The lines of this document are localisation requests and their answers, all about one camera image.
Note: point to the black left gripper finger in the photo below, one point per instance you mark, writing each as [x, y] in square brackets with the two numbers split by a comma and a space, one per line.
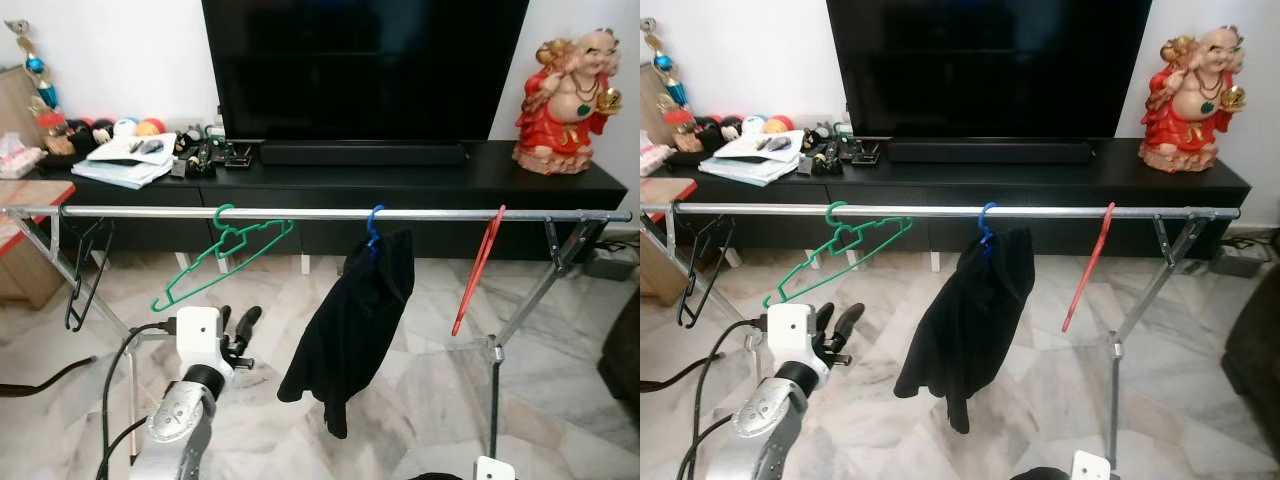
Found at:
[225, 325]
[822, 320]
[246, 328]
[846, 322]

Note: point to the green plastic hanger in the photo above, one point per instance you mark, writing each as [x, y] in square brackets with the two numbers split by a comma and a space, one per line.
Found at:
[200, 281]
[815, 276]

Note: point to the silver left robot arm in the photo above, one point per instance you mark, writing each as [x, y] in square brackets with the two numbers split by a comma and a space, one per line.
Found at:
[175, 430]
[775, 425]

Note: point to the blue plastic hanger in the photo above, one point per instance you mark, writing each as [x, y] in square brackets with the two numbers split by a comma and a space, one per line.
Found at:
[374, 238]
[986, 234]

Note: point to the red plastic hanger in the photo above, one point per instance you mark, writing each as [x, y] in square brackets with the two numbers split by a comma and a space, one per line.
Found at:
[1087, 270]
[477, 272]

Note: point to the black garment with gold logo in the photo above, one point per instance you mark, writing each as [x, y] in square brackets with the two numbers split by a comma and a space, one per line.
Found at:
[350, 320]
[965, 320]

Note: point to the silver metal clothes rack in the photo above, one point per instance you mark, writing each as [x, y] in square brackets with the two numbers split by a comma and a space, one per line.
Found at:
[300, 213]
[920, 210]

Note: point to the black electronic gadget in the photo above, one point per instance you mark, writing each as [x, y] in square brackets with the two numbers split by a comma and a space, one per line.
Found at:
[835, 157]
[210, 160]

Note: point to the light wooden cabinet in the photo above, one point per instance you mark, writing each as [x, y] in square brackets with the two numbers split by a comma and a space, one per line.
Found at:
[30, 285]
[660, 280]

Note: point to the stack of white papers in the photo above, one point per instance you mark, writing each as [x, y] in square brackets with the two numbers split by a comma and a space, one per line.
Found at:
[125, 165]
[750, 162]

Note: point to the orange ball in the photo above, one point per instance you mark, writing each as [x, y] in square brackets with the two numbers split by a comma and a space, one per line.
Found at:
[150, 127]
[778, 125]

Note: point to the white ball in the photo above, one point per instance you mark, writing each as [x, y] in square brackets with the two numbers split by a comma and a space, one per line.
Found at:
[126, 127]
[754, 125]

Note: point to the black soundbar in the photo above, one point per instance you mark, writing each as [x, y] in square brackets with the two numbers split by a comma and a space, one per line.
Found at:
[360, 153]

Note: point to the dark ball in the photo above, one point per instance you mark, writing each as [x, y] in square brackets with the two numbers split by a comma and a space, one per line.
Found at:
[80, 126]
[710, 124]

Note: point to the pink tissue pack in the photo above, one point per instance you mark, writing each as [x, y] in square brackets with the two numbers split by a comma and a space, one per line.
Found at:
[652, 160]
[20, 155]

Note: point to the black television console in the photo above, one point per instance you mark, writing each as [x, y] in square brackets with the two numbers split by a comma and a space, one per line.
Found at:
[450, 185]
[1080, 185]

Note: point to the black flat-screen television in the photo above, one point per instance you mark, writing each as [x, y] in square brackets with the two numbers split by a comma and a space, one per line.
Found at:
[990, 70]
[360, 70]

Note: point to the gold and blue trophy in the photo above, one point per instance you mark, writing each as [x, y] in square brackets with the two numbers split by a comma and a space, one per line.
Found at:
[665, 68]
[38, 68]

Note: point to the red laughing Buddha statue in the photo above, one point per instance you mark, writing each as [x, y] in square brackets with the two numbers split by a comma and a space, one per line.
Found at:
[1185, 115]
[560, 120]

